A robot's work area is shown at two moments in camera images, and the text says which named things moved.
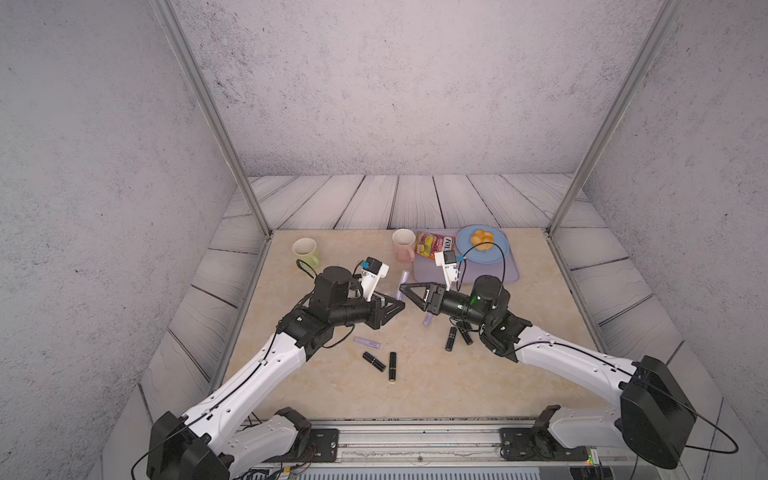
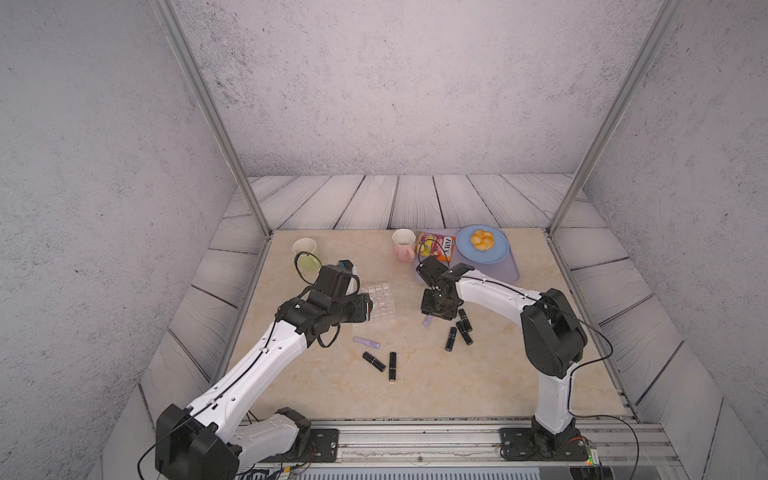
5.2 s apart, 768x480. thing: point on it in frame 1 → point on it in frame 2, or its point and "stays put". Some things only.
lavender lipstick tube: [366, 342] stays put
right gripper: [430, 304] stays put
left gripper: [377, 310] → [362, 307]
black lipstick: [464, 329] stays put
